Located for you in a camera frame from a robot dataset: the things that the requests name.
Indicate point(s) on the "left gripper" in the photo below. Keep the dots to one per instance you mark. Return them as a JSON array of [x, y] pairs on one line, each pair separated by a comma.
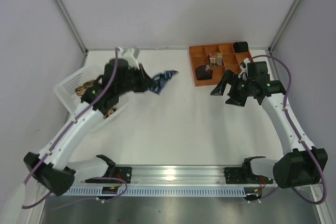
[[143, 77]]

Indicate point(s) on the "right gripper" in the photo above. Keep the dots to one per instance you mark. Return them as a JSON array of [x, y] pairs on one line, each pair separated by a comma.
[[235, 89]]

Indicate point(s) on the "navy striped tie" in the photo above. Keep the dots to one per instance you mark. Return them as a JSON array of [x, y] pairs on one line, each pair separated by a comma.
[[161, 79]]

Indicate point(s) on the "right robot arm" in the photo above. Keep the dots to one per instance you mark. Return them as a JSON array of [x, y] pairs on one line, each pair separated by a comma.
[[302, 163]]

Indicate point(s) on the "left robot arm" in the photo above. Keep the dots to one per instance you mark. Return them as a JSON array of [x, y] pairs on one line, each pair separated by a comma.
[[51, 166]]

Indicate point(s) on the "colourful rolled tie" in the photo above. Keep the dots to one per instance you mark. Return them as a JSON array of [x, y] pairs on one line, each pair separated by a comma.
[[215, 59]]

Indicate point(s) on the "dark maroon rolled tie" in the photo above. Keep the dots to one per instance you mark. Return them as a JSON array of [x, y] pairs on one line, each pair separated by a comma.
[[204, 72]]

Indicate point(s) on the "wooden compartment tray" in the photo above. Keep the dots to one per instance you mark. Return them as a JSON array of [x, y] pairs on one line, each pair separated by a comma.
[[231, 59]]

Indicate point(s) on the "black rolled tie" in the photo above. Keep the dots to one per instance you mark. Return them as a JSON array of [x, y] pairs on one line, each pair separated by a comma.
[[240, 47]]

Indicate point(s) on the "floral patterned tie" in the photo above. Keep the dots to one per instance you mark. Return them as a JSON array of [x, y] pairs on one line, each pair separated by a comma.
[[81, 89]]

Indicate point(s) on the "white plastic basket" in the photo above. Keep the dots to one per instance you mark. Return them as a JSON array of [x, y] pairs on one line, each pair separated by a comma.
[[69, 94]]

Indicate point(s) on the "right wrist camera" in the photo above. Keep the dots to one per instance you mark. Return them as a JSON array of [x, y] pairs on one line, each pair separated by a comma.
[[255, 71]]

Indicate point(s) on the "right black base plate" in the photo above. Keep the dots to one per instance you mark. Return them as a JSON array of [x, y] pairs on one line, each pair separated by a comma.
[[240, 175]]

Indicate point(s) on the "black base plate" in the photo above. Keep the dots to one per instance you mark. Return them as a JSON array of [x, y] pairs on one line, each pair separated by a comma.
[[240, 175], [120, 172]]

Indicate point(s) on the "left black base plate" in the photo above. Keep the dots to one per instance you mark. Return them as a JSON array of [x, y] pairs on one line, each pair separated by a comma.
[[120, 172]]

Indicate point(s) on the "aluminium mounting rail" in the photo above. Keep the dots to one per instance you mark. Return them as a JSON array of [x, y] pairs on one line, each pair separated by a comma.
[[178, 174]]

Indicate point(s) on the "white slotted cable duct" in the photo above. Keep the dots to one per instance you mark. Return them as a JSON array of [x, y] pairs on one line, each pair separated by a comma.
[[156, 191]]

